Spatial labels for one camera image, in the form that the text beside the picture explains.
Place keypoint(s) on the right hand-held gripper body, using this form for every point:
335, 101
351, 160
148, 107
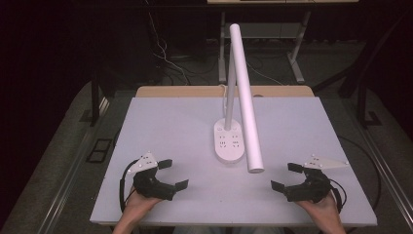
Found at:
311, 190

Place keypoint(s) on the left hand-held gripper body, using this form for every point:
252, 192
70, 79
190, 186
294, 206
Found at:
152, 188

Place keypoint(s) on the white desk lamp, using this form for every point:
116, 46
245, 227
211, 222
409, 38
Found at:
247, 107

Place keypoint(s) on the person's left hand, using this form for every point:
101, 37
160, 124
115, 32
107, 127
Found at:
138, 206

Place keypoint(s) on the person's right hand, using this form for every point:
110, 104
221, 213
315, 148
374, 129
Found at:
324, 211

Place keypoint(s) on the black metal stand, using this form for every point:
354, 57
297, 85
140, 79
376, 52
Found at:
363, 104
95, 100

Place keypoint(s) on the black floor socket frame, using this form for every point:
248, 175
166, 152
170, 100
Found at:
99, 150

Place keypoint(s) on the grey metal desk frame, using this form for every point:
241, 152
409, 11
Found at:
295, 55

